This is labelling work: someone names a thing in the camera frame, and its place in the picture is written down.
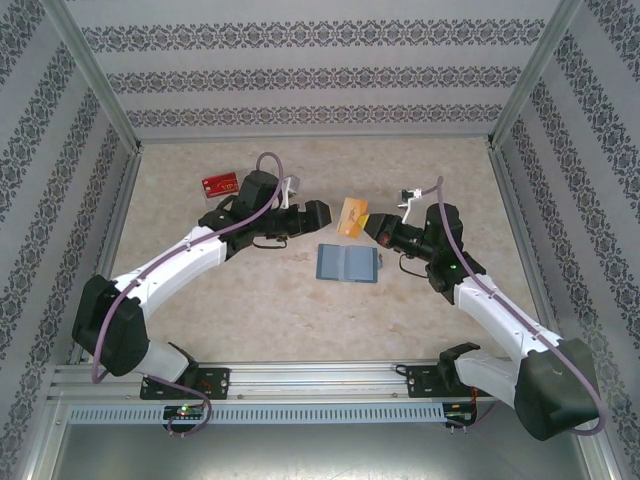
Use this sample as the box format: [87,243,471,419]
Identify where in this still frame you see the aluminium frame post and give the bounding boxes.
[485,0,584,149]
[42,0,146,151]

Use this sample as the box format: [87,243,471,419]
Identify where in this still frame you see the blue card holder wallet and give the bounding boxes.
[316,243,385,285]

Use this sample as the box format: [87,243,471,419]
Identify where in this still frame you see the gold VIP card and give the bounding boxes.
[335,197,372,239]

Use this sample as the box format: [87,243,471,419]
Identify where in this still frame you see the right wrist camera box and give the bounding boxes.
[396,187,424,224]

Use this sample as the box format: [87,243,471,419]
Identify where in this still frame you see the thin black cable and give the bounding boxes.
[398,249,431,277]
[249,234,291,250]

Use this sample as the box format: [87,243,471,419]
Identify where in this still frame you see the red VIP card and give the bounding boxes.
[201,172,240,200]

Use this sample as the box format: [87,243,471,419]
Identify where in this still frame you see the grey metal panel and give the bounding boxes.
[29,422,614,480]

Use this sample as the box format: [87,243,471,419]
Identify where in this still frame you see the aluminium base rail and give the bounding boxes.
[47,360,521,404]

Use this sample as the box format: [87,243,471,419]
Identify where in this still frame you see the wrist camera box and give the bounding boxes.
[396,187,424,224]
[278,174,302,210]

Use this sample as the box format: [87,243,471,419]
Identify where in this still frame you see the aluminium side rail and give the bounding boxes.
[487,142,571,361]
[67,144,146,366]

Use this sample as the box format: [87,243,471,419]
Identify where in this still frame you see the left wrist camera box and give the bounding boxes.
[278,174,302,210]

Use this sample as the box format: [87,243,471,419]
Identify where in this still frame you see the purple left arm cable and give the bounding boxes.
[91,151,285,440]

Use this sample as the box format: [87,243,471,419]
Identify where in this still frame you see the slotted grey cable duct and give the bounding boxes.
[67,402,446,426]

